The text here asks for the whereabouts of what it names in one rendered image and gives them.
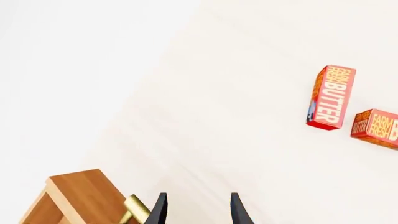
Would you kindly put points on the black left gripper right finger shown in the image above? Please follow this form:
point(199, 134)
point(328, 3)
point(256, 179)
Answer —
point(239, 211)

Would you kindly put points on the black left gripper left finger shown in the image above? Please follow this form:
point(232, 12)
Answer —
point(158, 211)

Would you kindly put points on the wooden drawer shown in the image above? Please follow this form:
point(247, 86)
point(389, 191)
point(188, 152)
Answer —
point(77, 196)

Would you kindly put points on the red butter box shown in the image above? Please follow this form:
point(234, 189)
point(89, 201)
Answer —
point(332, 98)
point(377, 128)

